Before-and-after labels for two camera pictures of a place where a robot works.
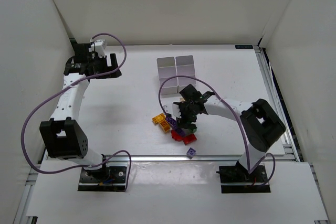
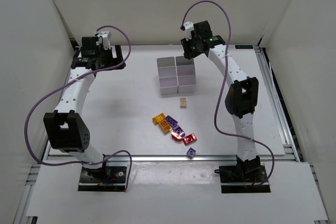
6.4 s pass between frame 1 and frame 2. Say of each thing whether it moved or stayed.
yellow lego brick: stayed
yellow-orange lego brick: stayed
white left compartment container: stayed
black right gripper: moved
